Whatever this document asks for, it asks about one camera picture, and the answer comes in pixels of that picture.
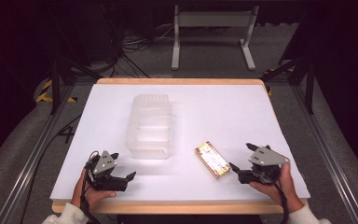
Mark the person's left hand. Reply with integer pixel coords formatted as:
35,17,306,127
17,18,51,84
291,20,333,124
71,169,117,213

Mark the black floor cable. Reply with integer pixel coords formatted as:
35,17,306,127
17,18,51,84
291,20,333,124
18,114,83,224

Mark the black tripod stand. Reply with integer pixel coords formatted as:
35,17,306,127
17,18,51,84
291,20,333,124
45,0,104,116
259,0,318,115

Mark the yellow red patterned packet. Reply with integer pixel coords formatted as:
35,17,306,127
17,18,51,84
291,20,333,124
194,140,232,180

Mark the left hand-held gripper black cable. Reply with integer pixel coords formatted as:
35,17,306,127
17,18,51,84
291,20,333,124
79,150,102,224

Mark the black tape floor mark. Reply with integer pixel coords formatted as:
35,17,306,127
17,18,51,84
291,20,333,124
57,125,76,144

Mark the white table cover sheet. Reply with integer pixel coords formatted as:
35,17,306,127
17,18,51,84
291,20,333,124
49,83,311,202

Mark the right hand-held gripper black cable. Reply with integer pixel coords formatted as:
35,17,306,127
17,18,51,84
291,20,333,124
271,176,291,224

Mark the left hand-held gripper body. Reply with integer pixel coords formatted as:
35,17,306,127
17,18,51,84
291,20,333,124
85,150,129,192

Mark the white metal stand frame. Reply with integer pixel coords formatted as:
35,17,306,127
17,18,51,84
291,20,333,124
171,4,260,71

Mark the hand-held gripper black cable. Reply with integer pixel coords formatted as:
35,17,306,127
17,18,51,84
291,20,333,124
79,150,102,224
271,176,291,224

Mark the person's right hand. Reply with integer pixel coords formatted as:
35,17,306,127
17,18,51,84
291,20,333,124
250,161,306,214

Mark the yellow black hazard tape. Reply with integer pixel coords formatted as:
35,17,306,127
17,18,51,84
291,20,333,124
35,78,77,104
262,66,295,97

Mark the bundle of black floor cables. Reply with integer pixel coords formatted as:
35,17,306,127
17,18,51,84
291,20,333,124
103,24,175,78

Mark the clear plastic container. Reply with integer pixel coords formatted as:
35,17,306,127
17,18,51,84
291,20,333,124
124,93,173,161

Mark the aluminium floor rail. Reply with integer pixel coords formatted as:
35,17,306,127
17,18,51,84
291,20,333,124
292,83,358,224
0,83,76,224

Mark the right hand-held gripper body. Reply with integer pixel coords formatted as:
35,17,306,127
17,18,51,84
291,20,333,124
238,145,290,185

